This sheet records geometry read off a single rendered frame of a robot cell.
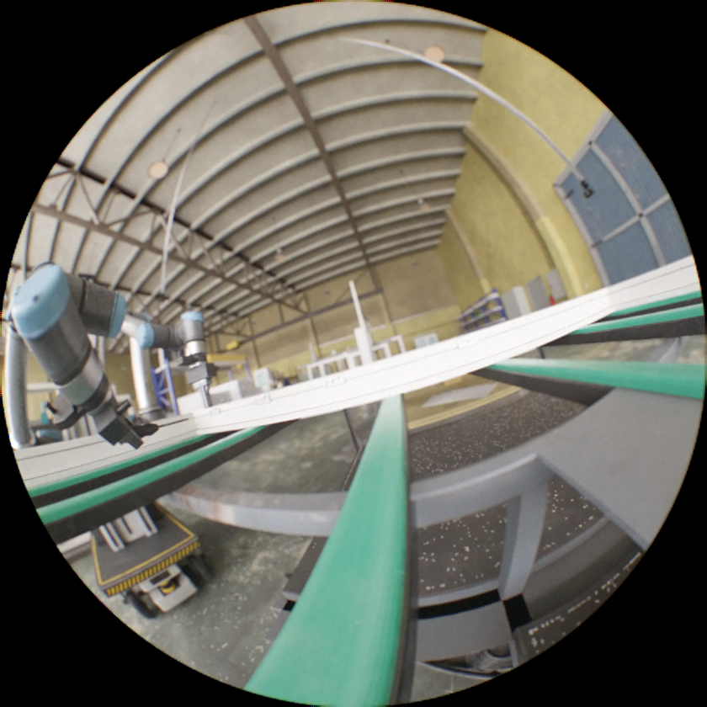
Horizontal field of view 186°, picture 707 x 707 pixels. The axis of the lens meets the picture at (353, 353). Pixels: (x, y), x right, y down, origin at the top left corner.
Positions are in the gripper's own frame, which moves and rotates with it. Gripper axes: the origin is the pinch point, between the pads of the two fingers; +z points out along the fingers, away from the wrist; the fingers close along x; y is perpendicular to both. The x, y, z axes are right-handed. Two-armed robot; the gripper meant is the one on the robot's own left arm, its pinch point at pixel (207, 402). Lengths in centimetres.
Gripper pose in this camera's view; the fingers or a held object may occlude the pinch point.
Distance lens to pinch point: 84.9
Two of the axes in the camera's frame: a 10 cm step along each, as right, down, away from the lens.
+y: 1.8, 0.2, 9.8
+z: 2.8, 9.6, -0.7
